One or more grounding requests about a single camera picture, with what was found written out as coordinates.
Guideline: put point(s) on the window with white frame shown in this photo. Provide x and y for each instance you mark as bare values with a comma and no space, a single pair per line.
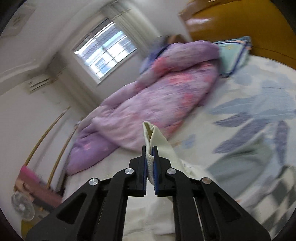
106,49

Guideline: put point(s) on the wooden headboard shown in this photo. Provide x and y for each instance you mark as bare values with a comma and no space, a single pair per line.
242,25

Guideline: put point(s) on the purple floral quilt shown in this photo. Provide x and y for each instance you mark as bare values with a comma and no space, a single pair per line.
161,97

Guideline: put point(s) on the cream knitted sweater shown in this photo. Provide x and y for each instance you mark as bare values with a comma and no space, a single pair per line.
161,143

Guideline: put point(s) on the wall poster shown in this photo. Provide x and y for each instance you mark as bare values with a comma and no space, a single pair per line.
19,19

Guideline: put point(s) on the white standing fan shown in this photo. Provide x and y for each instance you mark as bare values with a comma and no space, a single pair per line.
22,206

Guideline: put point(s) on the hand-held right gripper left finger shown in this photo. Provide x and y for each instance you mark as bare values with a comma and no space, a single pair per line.
145,176

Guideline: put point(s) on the pink box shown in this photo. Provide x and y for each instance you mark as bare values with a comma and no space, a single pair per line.
37,185

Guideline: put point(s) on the bed with blue leaf sheet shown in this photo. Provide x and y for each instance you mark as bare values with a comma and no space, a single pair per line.
242,111

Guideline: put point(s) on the white wall air conditioner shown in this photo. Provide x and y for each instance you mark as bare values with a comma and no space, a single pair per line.
38,83

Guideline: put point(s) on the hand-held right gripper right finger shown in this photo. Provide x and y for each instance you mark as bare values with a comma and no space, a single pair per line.
155,178

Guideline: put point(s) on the curved bamboo pole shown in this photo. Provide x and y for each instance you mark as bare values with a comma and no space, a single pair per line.
61,155
46,133

